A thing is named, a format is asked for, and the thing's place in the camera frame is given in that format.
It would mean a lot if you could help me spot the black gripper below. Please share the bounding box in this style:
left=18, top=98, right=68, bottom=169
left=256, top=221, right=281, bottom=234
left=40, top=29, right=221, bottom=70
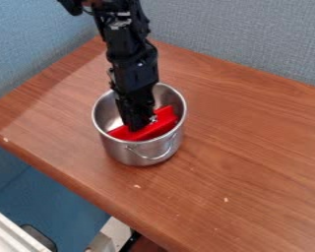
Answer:
left=107, top=48, right=162, bottom=132

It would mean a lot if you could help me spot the black table leg bracket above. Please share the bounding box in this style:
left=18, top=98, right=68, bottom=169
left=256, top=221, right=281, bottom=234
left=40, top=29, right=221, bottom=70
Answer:
left=119, top=231, right=142, bottom=252

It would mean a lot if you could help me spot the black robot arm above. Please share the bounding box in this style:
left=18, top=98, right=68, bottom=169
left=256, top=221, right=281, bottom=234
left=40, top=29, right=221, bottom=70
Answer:
left=58, top=0, right=159, bottom=132

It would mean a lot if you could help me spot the red rectangular block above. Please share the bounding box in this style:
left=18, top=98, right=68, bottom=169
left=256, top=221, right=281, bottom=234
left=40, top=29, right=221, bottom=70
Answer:
left=109, top=105, right=179, bottom=142

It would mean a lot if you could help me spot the stainless steel metal pot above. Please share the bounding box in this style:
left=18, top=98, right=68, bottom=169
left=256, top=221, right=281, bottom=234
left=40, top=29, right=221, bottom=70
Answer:
left=93, top=83, right=188, bottom=166

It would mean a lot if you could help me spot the white appliance at corner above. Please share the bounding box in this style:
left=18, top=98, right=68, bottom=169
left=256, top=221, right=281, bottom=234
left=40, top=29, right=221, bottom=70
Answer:
left=0, top=213, right=58, bottom=252

